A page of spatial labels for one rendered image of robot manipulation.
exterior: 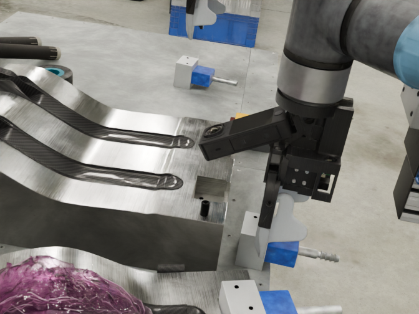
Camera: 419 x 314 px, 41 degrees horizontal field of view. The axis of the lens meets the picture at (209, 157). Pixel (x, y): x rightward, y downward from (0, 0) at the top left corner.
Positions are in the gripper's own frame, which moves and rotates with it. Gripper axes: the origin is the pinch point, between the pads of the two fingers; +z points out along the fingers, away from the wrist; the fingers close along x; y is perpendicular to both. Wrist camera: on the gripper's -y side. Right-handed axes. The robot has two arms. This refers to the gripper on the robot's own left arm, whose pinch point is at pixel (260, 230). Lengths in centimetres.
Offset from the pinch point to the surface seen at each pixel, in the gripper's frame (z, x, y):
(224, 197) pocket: -2.9, 1.6, -5.4
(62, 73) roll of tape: 1, 38, -44
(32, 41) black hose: 2, 53, -57
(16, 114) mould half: -8.0, 3.0, -34.8
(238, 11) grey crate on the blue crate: 60, 310, -40
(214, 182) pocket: -3.7, 3.2, -7.1
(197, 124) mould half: -4.4, 17.3, -12.5
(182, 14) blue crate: 68, 306, -77
